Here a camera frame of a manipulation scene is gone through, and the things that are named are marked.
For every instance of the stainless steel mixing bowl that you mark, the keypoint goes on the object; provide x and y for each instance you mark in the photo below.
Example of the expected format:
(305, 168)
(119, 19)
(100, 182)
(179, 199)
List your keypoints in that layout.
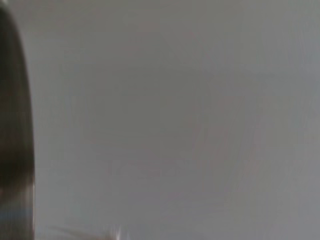
(13, 125)

